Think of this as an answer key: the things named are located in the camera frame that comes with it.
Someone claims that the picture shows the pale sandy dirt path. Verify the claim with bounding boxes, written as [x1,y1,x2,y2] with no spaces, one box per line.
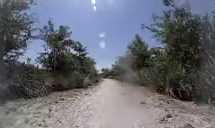
[82,77,160,128]

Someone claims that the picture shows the dense green trees and bushes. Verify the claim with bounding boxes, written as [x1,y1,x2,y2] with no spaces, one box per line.
[100,0,215,106]
[0,0,103,105]

